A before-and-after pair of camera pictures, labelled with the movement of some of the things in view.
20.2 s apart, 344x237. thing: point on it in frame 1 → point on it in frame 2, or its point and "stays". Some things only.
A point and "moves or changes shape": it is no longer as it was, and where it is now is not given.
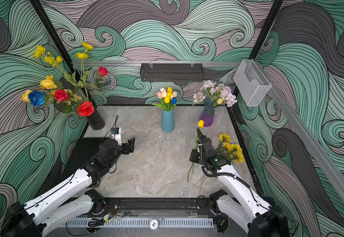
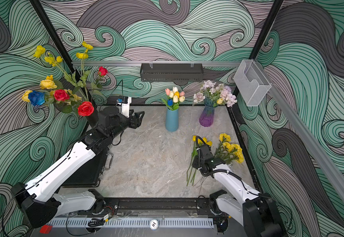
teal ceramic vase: x=167 y=121 moves or changes shape
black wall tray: x=180 y=73 stays
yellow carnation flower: x=228 y=137 stays
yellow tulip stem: x=200 y=124 → x=190 y=176
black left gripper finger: x=131 y=141 → x=137 y=114
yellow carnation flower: x=239 y=154 stays
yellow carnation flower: x=230 y=147 stays
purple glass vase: x=207 y=113 stays
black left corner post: x=55 y=38 stays
